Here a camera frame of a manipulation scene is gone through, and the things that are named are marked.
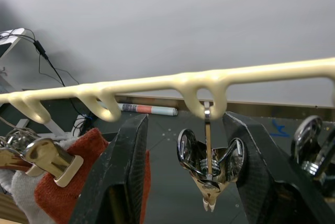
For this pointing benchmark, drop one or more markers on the white side desk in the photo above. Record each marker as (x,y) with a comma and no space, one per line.
(13,41)

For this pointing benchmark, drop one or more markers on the whiteboard marker pen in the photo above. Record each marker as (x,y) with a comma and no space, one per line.
(146,109)

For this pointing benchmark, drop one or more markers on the white H-shaped stand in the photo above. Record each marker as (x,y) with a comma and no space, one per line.
(53,127)

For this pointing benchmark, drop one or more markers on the cream plastic clip hanger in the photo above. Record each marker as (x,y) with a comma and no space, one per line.
(167,82)

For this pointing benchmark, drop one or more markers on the light grey sock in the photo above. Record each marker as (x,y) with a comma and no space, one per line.
(21,190)

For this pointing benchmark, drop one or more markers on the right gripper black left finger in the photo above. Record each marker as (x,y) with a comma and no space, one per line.
(115,177)

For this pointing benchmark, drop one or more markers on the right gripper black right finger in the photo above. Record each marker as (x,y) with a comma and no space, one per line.
(267,182)

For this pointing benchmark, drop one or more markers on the red ankle sock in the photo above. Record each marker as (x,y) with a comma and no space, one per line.
(52,197)

